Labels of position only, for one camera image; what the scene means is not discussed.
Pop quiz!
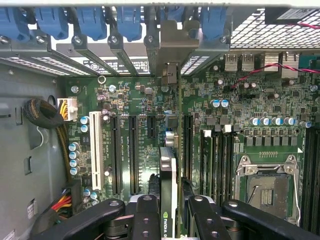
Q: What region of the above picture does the black long expansion slot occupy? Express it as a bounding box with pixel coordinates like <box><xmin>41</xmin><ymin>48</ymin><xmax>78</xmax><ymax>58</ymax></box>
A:
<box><xmin>128</xmin><ymin>114</ymin><xmax>140</xmax><ymax>196</ymax></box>
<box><xmin>110</xmin><ymin>114</ymin><xmax>123</xmax><ymax>196</ymax></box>
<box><xmin>183</xmin><ymin>114</ymin><xmax>194</xmax><ymax>181</ymax></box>

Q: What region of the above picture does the CPU socket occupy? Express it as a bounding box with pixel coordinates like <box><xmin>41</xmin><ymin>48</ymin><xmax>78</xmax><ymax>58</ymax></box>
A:
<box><xmin>234</xmin><ymin>154</ymin><xmax>302</xmax><ymax>224</ymax></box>

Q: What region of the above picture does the white expansion slot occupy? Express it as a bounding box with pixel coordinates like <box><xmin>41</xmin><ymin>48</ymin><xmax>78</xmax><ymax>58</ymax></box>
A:
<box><xmin>89</xmin><ymin>111</ymin><xmax>105</xmax><ymax>191</ymax></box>

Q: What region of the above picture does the black short expansion slot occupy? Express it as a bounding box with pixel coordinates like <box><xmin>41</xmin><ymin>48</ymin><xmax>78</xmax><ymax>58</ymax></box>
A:
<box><xmin>146</xmin><ymin>116</ymin><xmax>158</xmax><ymax>139</ymax></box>

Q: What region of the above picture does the green motherboard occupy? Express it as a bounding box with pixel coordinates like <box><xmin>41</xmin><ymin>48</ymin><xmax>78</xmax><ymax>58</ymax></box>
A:
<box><xmin>64</xmin><ymin>53</ymin><xmax>320</xmax><ymax>240</ymax></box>

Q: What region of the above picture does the white power connector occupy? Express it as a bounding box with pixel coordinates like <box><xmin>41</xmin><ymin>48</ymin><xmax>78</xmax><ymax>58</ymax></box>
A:
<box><xmin>56</xmin><ymin>97</ymin><xmax>78</xmax><ymax>122</ymax></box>

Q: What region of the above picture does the open dark PC case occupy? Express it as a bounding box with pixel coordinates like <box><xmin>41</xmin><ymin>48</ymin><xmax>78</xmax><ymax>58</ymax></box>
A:
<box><xmin>0</xmin><ymin>0</ymin><xmax>320</xmax><ymax>240</ymax></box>

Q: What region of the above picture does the blue card clip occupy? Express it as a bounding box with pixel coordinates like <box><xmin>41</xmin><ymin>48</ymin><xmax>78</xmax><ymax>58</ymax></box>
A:
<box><xmin>34</xmin><ymin>7</ymin><xmax>69</xmax><ymax>41</ymax></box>
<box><xmin>0</xmin><ymin>7</ymin><xmax>30</xmax><ymax>42</ymax></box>
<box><xmin>76</xmin><ymin>7</ymin><xmax>108</xmax><ymax>42</ymax></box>
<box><xmin>116</xmin><ymin>7</ymin><xmax>143</xmax><ymax>43</ymax></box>
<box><xmin>159</xmin><ymin>7</ymin><xmax>186</xmax><ymax>22</ymax></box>
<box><xmin>199</xmin><ymin>7</ymin><xmax>228</xmax><ymax>41</ymax></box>

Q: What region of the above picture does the coloured power wire bundle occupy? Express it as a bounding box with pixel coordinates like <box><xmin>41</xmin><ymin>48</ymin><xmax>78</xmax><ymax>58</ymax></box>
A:
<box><xmin>37</xmin><ymin>179</ymin><xmax>83</xmax><ymax>226</ymax></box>

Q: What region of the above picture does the black sleeved power cable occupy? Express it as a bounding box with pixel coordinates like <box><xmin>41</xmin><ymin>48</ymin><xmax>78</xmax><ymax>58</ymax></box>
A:
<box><xmin>23</xmin><ymin>98</ymin><xmax>66</xmax><ymax>130</ymax></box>

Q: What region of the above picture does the red black twisted wire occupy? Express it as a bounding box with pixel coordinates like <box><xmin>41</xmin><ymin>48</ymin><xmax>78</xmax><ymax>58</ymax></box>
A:
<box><xmin>231</xmin><ymin>21</ymin><xmax>320</xmax><ymax>90</ymax></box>

